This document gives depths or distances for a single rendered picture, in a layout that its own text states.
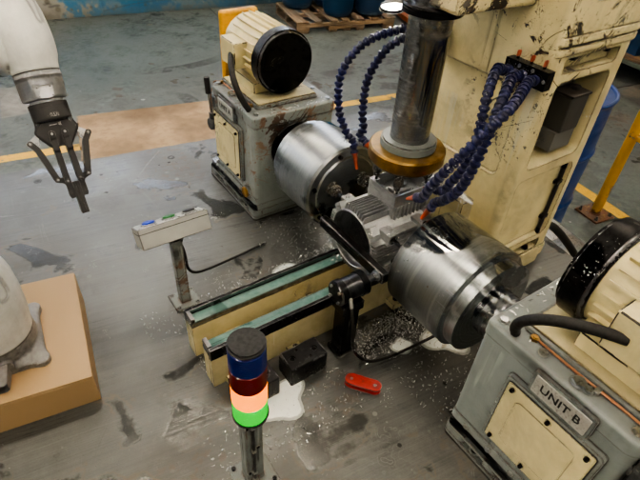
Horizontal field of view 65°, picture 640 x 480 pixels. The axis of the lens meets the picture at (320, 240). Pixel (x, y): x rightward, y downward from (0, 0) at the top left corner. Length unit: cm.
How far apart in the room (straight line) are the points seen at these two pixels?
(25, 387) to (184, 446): 35
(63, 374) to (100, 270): 43
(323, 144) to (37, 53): 67
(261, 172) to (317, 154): 28
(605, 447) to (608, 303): 22
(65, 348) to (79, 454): 23
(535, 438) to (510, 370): 12
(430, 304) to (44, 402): 83
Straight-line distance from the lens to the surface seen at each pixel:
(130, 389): 127
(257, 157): 154
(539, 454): 102
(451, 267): 105
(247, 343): 77
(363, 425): 119
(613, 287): 86
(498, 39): 124
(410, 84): 111
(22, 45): 118
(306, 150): 137
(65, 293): 138
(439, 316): 106
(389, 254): 124
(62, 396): 124
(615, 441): 91
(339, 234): 125
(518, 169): 127
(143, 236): 122
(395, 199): 121
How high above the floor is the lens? 181
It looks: 40 degrees down
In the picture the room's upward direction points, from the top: 4 degrees clockwise
